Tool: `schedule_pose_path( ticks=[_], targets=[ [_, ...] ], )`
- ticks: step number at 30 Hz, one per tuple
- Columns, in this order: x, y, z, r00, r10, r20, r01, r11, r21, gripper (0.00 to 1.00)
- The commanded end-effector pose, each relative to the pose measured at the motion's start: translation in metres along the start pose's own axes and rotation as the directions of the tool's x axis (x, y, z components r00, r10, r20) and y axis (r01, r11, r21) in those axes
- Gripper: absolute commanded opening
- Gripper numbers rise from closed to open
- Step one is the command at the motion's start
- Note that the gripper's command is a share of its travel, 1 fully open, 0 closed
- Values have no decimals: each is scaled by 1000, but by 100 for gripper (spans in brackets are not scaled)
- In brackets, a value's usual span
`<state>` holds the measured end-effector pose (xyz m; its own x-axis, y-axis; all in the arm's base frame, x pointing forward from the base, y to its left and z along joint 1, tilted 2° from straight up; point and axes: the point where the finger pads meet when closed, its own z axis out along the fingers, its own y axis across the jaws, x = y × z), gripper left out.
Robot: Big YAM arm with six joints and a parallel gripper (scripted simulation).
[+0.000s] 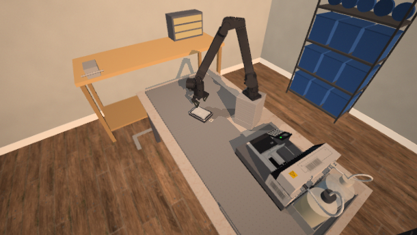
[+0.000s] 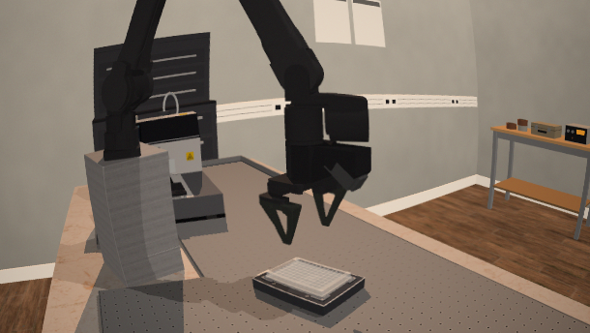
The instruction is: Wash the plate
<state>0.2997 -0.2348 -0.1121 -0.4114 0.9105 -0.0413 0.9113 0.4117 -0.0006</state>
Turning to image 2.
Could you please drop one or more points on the white multiwell plate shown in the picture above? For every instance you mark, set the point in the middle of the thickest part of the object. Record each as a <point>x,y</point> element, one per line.
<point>305,277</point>

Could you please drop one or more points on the dark grey raised edge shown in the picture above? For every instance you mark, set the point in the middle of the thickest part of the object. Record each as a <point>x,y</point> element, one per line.
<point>244,159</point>

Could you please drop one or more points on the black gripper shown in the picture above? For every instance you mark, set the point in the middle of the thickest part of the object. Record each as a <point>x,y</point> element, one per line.
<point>274,200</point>

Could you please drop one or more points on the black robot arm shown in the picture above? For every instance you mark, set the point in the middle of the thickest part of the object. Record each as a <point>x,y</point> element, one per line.
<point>285,47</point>

